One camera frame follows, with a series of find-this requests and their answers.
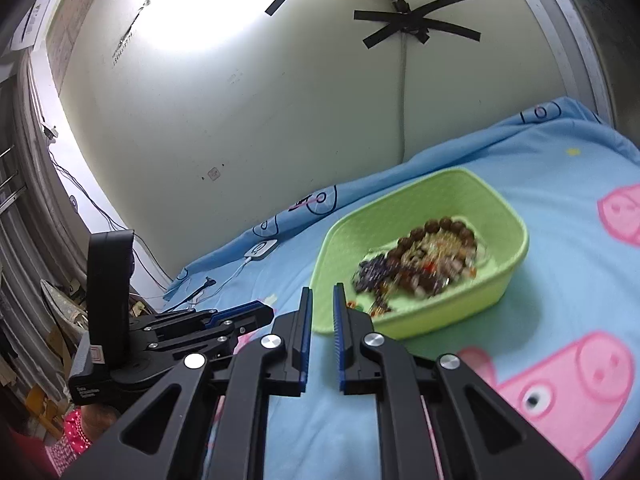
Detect black tape cross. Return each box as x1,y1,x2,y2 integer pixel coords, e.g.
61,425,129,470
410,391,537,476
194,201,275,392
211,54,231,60
353,0,482,51

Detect metal window frame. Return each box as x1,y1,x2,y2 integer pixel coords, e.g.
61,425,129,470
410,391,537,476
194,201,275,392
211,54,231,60
497,0,626,131

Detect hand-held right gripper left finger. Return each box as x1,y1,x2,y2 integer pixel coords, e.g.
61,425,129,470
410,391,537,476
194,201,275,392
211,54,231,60
60,287,314,480

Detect white charger cable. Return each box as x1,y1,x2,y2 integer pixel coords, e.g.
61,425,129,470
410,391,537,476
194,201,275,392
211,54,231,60
199,257,254,303

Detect brown wooden bead bracelet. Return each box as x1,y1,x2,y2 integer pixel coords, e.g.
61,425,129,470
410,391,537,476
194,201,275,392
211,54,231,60
387,215,479,283

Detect beige wall poster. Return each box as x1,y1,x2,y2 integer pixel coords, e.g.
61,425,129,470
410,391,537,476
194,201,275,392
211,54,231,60
46,0,98,96

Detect white pointed board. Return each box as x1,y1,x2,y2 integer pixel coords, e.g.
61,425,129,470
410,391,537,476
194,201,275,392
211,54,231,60
40,279,87,346

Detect purple amethyst chip bracelet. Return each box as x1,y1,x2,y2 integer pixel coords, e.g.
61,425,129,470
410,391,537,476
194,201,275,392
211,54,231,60
352,254,397,294

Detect blue cartoon printed bedsheet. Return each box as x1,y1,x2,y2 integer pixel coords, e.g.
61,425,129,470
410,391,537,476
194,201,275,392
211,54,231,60
164,97,640,480

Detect clear crystal bracelet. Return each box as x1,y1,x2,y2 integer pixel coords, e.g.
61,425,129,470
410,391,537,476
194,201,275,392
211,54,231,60
407,237,488,281

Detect white square charger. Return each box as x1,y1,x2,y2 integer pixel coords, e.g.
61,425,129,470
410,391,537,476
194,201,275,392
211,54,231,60
244,239,279,262

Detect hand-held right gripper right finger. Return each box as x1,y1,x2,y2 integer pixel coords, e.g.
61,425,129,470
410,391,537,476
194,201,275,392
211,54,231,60
332,282,584,480

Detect white wall paper sheet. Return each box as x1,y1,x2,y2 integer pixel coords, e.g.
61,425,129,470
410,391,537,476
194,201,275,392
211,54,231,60
9,0,68,53

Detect person's left forearm pink sleeve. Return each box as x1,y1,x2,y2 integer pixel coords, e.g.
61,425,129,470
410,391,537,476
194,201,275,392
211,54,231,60
45,404,123,478

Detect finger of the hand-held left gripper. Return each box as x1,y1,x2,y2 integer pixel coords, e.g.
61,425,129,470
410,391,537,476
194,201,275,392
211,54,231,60
129,300,276,337
146,324,251,362

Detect dangling wall wires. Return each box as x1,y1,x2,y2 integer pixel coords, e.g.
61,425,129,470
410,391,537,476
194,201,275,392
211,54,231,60
42,122,173,283

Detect white wall cable conduit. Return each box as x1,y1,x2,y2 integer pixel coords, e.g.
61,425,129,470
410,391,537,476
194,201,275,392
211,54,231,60
397,40,409,165

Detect green plastic basin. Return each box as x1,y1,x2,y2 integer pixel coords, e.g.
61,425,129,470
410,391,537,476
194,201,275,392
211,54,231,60
310,167,530,341

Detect black cable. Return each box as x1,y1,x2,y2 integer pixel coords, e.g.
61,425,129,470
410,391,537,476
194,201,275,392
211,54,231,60
164,277,217,302

